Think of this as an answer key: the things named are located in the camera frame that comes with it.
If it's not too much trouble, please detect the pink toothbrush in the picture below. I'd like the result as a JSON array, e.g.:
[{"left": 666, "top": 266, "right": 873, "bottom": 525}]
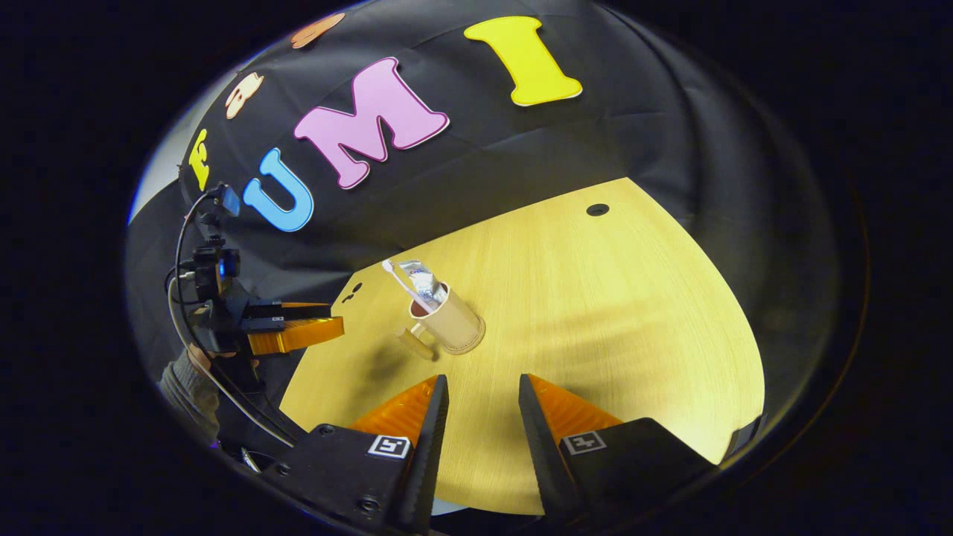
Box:
[{"left": 382, "top": 259, "right": 433, "bottom": 310}]

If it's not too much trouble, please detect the white toothpaste tube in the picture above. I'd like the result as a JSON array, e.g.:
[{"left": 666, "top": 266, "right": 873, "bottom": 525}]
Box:
[{"left": 398, "top": 259, "right": 450, "bottom": 313}]

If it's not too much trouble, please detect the beige cup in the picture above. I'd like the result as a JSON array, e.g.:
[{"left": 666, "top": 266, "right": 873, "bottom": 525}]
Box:
[{"left": 397, "top": 283, "right": 486, "bottom": 362}]

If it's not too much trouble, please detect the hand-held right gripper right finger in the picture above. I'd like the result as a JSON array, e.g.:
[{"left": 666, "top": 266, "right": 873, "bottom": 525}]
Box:
[{"left": 518, "top": 374, "right": 719, "bottom": 526}]

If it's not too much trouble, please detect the black backdrop cloth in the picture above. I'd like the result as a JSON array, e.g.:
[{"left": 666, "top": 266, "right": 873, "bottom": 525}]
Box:
[{"left": 125, "top": 0, "right": 842, "bottom": 447}]

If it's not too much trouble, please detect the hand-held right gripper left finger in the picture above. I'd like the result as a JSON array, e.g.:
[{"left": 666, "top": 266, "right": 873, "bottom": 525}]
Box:
[{"left": 261, "top": 374, "right": 450, "bottom": 535}]

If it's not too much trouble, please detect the round cork coaster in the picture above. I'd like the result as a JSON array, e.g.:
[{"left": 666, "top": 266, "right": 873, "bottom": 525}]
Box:
[{"left": 439, "top": 316, "right": 487, "bottom": 356}]

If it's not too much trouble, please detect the black desk edge clamp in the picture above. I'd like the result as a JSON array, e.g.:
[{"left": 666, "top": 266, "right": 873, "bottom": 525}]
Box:
[{"left": 724, "top": 414, "right": 765, "bottom": 460}]

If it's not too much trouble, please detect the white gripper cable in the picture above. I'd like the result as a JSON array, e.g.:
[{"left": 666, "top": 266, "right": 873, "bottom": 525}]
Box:
[{"left": 168, "top": 277, "right": 297, "bottom": 450}]

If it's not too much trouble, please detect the wooden desktop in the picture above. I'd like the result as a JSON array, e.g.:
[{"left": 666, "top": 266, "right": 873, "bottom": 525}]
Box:
[{"left": 279, "top": 177, "right": 766, "bottom": 516}]

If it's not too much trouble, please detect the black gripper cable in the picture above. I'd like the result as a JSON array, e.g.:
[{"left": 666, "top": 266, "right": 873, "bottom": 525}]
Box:
[{"left": 173, "top": 190, "right": 224, "bottom": 299}]

